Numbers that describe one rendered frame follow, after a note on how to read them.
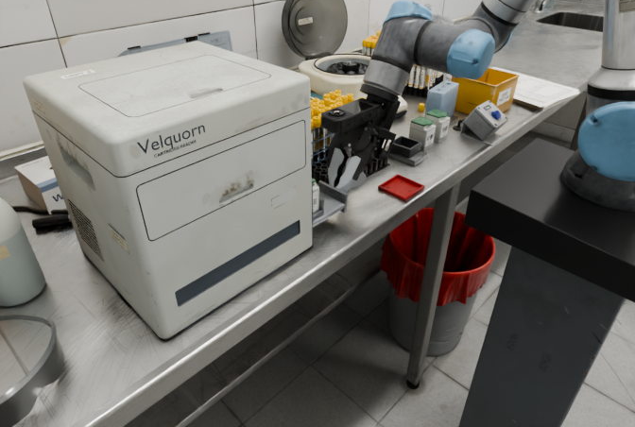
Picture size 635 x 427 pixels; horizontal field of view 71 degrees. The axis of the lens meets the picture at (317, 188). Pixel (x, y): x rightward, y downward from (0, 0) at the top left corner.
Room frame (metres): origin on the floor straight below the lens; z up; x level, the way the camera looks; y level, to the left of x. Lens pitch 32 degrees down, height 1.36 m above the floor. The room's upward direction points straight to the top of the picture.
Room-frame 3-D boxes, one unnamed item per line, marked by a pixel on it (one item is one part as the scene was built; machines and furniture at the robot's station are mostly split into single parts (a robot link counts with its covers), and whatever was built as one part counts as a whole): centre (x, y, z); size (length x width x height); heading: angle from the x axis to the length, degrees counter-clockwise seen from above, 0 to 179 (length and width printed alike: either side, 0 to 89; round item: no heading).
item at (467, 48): (0.76, -0.24, 1.16); 0.11 x 0.11 x 0.08; 51
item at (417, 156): (0.92, -0.20, 0.89); 0.09 x 0.05 x 0.04; 48
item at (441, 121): (1.02, -0.29, 0.91); 0.05 x 0.04 x 0.07; 46
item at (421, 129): (0.97, -0.25, 0.91); 0.05 x 0.04 x 0.07; 46
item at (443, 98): (1.11, -0.32, 0.92); 0.10 x 0.07 x 0.10; 142
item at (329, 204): (0.62, 0.04, 0.92); 0.21 x 0.07 x 0.05; 136
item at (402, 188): (0.78, -0.17, 0.88); 0.07 x 0.07 x 0.01; 46
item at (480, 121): (1.04, -0.40, 0.92); 0.13 x 0.07 x 0.08; 46
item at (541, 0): (2.59, -1.32, 0.94); 0.24 x 0.17 x 0.14; 46
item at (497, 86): (1.21, -0.46, 0.93); 0.13 x 0.13 x 0.10; 43
